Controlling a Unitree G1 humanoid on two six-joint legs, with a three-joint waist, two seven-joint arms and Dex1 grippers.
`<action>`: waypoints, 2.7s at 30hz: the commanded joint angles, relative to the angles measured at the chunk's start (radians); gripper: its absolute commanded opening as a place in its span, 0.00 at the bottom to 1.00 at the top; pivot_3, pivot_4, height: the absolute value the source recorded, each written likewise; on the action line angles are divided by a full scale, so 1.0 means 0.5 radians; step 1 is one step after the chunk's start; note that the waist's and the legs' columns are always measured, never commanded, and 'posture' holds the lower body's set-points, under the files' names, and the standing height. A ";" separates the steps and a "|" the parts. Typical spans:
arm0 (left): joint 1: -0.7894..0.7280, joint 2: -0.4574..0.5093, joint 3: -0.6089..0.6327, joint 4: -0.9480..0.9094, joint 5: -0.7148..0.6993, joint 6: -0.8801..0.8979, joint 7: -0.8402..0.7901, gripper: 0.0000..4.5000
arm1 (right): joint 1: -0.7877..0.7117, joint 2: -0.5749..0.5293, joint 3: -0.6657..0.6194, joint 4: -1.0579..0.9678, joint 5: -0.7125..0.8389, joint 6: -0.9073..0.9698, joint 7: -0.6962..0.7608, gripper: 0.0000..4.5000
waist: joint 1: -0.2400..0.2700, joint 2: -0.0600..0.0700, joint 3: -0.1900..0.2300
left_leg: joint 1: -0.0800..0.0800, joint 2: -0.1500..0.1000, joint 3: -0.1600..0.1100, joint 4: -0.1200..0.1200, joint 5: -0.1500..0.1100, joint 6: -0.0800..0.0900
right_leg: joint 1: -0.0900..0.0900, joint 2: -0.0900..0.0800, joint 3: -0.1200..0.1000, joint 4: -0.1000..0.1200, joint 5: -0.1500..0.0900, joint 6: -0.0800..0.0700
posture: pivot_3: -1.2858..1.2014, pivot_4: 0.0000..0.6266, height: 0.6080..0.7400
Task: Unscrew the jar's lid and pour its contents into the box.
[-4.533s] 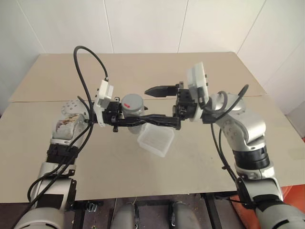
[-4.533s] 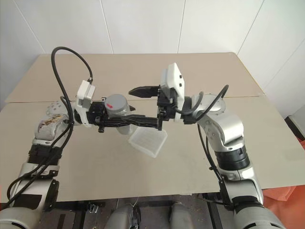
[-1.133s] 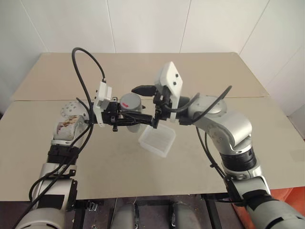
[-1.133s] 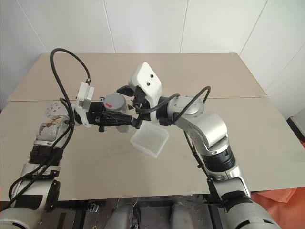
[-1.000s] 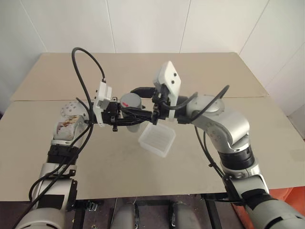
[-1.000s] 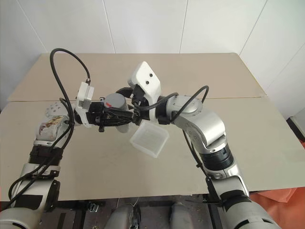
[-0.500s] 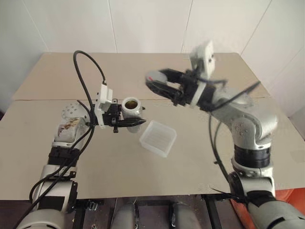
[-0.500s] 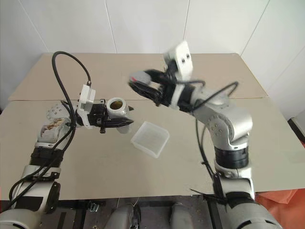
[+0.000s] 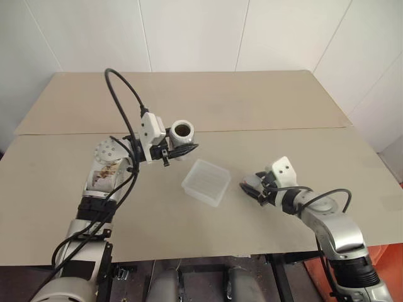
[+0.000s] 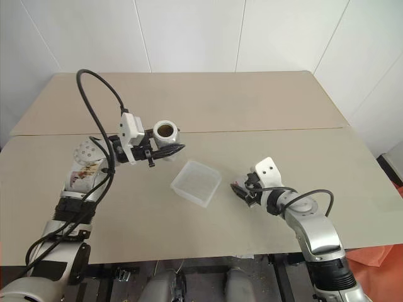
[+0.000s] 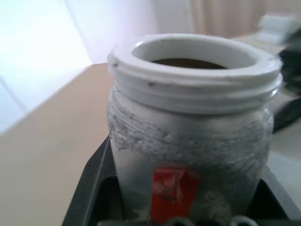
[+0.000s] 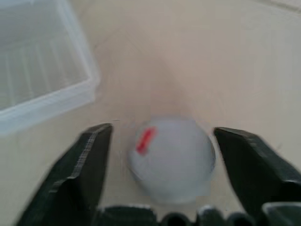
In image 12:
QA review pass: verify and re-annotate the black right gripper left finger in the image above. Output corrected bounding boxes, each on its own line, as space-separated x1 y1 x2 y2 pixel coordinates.
16 123 113 226

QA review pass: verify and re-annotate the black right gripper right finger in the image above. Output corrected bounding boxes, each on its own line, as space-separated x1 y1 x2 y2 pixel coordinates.
213 127 301 226

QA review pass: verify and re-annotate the white jar lid red sticker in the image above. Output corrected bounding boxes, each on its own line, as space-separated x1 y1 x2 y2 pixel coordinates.
127 115 217 205

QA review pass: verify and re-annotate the clear plastic storage box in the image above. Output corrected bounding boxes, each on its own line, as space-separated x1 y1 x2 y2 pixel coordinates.
0 0 101 137

